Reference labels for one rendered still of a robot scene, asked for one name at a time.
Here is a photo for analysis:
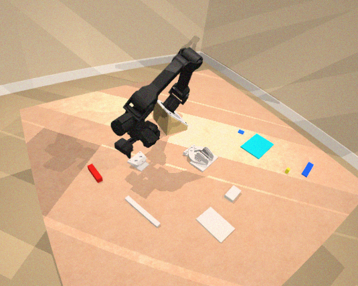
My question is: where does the small white rectangular block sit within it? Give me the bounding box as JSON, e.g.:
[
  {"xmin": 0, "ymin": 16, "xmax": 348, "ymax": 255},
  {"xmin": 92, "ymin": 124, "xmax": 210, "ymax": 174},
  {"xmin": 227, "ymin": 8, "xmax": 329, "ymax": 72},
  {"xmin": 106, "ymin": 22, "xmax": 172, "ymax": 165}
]
[{"xmin": 224, "ymin": 185, "xmax": 241, "ymax": 202}]

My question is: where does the red rectangular block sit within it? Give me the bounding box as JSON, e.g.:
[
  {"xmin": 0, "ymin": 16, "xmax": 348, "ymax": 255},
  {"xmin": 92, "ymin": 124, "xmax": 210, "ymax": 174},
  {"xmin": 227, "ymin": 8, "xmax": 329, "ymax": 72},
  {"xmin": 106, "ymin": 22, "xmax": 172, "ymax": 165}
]
[{"xmin": 88, "ymin": 164, "xmax": 103, "ymax": 183}]

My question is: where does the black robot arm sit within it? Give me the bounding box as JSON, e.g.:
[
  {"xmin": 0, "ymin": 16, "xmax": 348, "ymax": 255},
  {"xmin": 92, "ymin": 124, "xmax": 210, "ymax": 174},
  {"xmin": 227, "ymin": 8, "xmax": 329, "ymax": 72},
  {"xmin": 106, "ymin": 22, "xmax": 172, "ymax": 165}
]
[{"xmin": 111, "ymin": 47, "xmax": 203, "ymax": 148}]

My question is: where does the white flat bar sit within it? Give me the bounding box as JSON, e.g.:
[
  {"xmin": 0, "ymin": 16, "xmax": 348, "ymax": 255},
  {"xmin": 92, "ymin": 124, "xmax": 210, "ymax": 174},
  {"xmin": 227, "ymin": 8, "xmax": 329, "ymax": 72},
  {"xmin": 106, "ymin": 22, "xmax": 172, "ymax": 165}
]
[{"xmin": 125, "ymin": 196, "xmax": 161, "ymax": 228}]

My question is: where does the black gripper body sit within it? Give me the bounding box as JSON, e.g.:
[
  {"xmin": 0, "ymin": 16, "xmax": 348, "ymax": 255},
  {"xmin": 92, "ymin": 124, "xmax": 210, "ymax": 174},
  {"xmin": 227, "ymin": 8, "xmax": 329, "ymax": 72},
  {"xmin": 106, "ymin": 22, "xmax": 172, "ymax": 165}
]
[{"xmin": 114, "ymin": 120, "xmax": 158, "ymax": 155}]

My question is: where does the cyan flat square plate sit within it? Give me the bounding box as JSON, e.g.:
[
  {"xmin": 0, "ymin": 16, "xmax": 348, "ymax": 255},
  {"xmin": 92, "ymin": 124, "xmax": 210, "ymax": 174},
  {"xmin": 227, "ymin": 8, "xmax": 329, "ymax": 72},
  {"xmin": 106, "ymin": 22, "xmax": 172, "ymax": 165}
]
[{"xmin": 240, "ymin": 134, "xmax": 274, "ymax": 159}]

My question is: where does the blue flat rectangular block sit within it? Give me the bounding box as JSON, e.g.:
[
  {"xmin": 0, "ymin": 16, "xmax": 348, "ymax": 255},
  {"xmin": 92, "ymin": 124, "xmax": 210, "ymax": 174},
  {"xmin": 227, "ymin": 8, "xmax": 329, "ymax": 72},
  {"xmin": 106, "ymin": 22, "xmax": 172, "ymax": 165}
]
[{"xmin": 302, "ymin": 162, "xmax": 314, "ymax": 177}]

